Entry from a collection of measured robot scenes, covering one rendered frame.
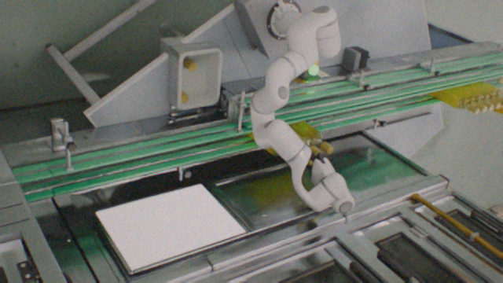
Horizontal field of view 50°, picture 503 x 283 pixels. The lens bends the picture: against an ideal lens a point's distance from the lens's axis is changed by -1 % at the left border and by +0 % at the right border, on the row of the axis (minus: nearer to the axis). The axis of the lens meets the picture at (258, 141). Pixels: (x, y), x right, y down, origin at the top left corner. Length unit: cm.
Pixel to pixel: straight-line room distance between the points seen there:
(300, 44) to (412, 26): 116
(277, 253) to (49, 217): 77
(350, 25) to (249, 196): 95
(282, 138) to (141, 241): 55
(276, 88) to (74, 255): 81
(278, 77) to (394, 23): 114
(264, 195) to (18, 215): 97
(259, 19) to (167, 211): 77
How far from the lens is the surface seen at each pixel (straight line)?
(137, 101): 205
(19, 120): 257
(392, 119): 280
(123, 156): 188
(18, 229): 131
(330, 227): 196
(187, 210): 191
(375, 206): 209
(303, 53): 178
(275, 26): 208
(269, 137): 169
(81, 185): 188
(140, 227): 184
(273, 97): 168
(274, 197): 202
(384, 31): 270
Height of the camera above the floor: 245
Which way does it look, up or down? 44 degrees down
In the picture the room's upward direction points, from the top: 129 degrees clockwise
